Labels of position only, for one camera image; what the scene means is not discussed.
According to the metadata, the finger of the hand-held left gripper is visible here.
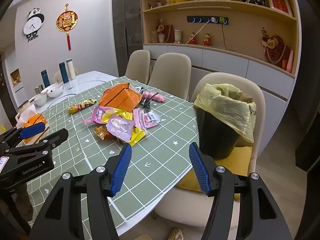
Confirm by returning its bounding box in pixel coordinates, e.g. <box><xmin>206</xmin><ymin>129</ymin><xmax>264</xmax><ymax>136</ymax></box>
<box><xmin>0</xmin><ymin>122</ymin><xmax>43</xmax><ymax>147</ymax></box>
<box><xmin>4</xmin><ymin>128</ymin><xmax>69</xmax><ymax>160</ymax></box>

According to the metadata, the gold red candy wrapper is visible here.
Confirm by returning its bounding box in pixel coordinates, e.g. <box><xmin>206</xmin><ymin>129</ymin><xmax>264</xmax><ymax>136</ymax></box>
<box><xmin>69</xmin><ymin>99</ymin><xmax>97</xmax><ymax>114</ymax></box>

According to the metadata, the orange paper bag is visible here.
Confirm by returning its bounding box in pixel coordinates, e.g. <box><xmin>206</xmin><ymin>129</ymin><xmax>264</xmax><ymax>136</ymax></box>
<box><xmin>98</xmin><ymin>82</ymin><xmax>143</xmax><ymax>112</ymax></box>

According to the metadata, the white cabinet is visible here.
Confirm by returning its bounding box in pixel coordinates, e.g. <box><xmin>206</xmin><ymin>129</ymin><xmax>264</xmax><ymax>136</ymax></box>
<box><xmin>143</xmin><ymin>44</ymin><xmax>294</xmax><ymax>120</ymax></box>

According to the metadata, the orange food box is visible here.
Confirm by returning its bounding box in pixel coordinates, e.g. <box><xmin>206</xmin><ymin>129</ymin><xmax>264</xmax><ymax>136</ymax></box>
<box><xmin>24</xmin><ymin>114</ymin><xmax>47</xmax><ymax>144</ymax></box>

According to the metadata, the red framed picture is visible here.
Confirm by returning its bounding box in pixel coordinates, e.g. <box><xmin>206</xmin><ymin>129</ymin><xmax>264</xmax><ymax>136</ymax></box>
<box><xmin>267</xmin><ymin>0</ymin><xmax>293</xmax><ymax>17</ymax></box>

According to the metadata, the black cable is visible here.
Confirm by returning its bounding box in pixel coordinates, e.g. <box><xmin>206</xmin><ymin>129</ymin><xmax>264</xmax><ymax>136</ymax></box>
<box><xmin>221</xmin><ymin>24</ymin><xmax>228</xmax><ymax>49</ymax></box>

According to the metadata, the pink candy wrapper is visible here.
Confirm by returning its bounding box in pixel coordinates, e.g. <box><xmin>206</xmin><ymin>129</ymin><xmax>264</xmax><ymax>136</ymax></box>
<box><xmin>142</xmin><ymin>91</ymin><xmax>166</xmax><ymax>103</ymax></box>

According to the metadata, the black trash bin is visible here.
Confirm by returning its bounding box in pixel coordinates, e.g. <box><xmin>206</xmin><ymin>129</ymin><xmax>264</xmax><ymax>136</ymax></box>
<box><xmin>195</xmin><ymin>105</ymin><xmax>253</xmax><ymax>159</ymax></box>

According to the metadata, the white plastic bag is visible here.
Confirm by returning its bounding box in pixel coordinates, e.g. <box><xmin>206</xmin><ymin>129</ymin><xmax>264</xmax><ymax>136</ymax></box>
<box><xmin>15</xmin><ymin>104</ymin><xmax>38</xmax><ymax>130</ymax></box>

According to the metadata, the beige chair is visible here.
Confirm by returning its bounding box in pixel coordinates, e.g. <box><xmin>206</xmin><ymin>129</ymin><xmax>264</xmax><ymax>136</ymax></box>
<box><xmin>124</xmin><ymin>50</ymin><xmax>151</xmax><ymax>83</ymax></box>
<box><xmin>147</xmin><ymin>53</ymin><xmax>192</xmax><ymax>100</ymax></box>
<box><xmin>154</xmin><ymin>72</ymin><xmax>266</xmax><ymax>232</ymax></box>

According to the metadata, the red gold knot ornament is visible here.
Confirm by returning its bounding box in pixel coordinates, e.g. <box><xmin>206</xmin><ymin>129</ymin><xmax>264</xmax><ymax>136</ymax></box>
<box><xmin>56</xmin><ymin>4</ymin><xmax>78</xmax><ymax>51</ymax></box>

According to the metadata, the pink white packet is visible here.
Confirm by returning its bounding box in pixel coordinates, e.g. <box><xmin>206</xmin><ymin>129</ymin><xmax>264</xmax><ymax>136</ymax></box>
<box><xmin>134</xmin><ymin>109</ymin><xmax>160</xmax><ymax>130</ymax></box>

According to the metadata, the black power strip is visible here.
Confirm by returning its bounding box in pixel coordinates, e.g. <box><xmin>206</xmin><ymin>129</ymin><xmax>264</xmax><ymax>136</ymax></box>
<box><xmin>187</xmin><ymin>16</ymin><xmax>228</xmax><ymax>25</ymax></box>

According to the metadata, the yellow wrapper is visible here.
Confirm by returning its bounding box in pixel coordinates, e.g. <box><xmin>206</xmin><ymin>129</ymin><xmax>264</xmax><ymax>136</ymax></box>
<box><xmin>129</xmin><ymin>127</ymin><xmax>147</xmax><ymax>147</ymax></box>

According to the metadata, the white bowl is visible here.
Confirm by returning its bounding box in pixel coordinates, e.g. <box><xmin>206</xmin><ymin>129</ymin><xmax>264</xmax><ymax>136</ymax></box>
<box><xmin>47</xmin><ymin>84</ymin><xmax>65</xmax><ymax>98</ymax></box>
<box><xmin>33</xmin><ymin>94</ymin><xmax>48</xmax><ymax>107</ymax></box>

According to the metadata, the yellow cushion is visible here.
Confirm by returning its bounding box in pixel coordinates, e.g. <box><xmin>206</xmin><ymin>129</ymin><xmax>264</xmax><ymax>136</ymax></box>
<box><xmin>176</xmin><ymin>146</ymin><xmax>252</xmax><ymax>193</ymax></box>

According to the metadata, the white thermos bottle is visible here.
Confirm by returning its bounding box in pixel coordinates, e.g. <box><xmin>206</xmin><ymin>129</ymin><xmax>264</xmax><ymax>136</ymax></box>
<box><xmin>66</xmin><ymin>59</ymin><xmax>77</xmax><ymax>80</ymax></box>

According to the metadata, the translucent pink wrapper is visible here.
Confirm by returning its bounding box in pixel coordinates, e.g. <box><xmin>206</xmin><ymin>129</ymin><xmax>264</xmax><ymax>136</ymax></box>
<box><xmin>106</xmin><ymin>114</ymin><xmax>135</xmax><ymax>143</ymax></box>

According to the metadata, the dark glass cabinet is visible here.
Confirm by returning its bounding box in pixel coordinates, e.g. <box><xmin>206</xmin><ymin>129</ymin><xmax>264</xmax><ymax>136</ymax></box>
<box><xmin>112</xmin><ymin>0</ymin><xmax>144</xmax><ymax>77</ymax></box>

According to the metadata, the wooden chopstick pair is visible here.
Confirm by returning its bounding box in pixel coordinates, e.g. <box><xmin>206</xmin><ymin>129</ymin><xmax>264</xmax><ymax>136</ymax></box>
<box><xmin>32</xmin><ymin>126</ymin><xmax>50</xmax><ymax>143</ymax></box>

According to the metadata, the panda wall clock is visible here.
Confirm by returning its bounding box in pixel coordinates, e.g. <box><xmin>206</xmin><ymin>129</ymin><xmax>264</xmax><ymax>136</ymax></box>
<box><xmin>23</xmin><ymin>8</ymin><xmax>45</xmax><ymax>43</ymax></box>

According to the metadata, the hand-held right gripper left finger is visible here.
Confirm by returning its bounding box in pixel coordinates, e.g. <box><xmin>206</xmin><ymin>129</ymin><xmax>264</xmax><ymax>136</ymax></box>
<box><xmin>29</xmin><ymin>144</ymin><xmax>132</xmax><ymax>240</ymax></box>

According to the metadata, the green checked tablecloth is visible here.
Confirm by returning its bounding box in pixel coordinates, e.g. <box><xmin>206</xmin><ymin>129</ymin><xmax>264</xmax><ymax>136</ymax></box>
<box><xmin>25</xmin><ymin>76</ymin><xmax>200</xmax><ymax>223</ymax></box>

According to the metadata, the small flower gift bag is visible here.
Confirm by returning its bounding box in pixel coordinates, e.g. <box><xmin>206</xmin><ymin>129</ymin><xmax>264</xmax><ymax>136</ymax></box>
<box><xmin>157</xmin><ymin>19</ymin><xmax>175</xmax><ymax>43</ymax></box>

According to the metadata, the beige woven object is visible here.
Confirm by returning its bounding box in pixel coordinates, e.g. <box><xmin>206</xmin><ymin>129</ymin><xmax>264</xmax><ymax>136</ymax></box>
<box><xmin>168</xmin><ymin>227</ymin><xmax>185</xmax><ymax>240</ymax></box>

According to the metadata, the large flower pearl bag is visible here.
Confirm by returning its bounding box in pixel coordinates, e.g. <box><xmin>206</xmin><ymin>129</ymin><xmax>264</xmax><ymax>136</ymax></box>
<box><xmin>262</xmin><ymin>27</ymin><xmax>292</xmax><ymax>68</ymax></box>

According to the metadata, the yellow plastic bin liner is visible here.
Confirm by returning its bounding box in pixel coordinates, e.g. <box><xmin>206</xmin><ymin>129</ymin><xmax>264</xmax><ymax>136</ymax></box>
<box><xmin>194</xmin><ymin>83</ymin><xmax>256</xmax><ymax>143</ymax></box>

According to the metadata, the tall blue thermos bottle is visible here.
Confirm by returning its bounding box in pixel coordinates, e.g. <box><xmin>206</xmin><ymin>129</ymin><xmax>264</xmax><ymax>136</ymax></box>
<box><xmin>59</xmin><ymin>62</ymin><xmax>69</xmax><ymax>84</ymax></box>

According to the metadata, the black wrapper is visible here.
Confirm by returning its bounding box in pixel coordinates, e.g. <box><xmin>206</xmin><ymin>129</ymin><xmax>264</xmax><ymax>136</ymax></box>
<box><xmin>136</xmin><ymin>86</ymin><xmax>153</xmax><ymax>111</ymax></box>

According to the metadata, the white cable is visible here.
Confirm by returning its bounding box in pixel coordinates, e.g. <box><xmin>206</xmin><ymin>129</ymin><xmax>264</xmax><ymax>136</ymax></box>
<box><xmin>185</xmin><ymin>22</ymin><xmax>213</xmax><ymax>44</ymax></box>

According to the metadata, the pink yellow snack packet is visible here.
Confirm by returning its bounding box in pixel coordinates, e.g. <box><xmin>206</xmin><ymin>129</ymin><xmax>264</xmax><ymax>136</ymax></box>
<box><xmin>82</xmin><ymin>106</ymin><xmax>133</xmax><ymax>125</ymax></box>

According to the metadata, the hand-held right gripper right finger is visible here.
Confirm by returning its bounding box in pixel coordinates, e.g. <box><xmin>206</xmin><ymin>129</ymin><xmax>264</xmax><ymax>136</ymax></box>
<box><xmin>189</xmin><ymin>142</ymin><xmax>293</xmax><ymax>240</ymax></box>

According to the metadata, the short blue thermos bottle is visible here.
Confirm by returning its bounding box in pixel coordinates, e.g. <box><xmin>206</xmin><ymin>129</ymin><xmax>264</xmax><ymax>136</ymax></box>
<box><xmin>41</xmin><ymin>70</ymin><xmax>52</xmax><ymax>88</ymax></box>

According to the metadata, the orange snack packet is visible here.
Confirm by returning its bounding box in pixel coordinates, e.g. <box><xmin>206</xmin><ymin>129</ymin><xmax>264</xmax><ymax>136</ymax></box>
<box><xmin>94</xmin><ymin>126</ymin><xmax>110</xmax><ymax>140</ymax></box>

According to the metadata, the wooden shelf unit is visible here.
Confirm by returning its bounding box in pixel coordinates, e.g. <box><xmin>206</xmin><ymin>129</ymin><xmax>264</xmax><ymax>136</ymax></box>
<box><xmin>140</xmin><ymin>0</ymin><xmax>299</xmax><ymax>74</ymax></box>

